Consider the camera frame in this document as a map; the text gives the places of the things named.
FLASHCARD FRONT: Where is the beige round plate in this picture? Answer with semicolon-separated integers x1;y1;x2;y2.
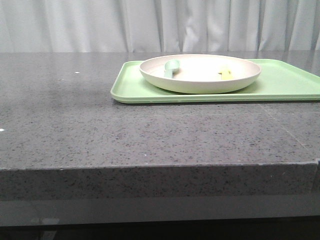
139;54;262;94

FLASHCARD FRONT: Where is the yellow plastic fork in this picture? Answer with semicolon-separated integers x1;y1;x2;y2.
218;67;233;80

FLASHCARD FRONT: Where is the green plastic spoon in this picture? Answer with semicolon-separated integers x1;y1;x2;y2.
164;59;180;79

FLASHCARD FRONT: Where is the light green rectangular tray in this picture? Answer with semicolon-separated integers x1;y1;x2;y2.
110;59;320;104

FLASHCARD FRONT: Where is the grey pleated curtain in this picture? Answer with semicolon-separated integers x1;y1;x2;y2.
0;0;320;53

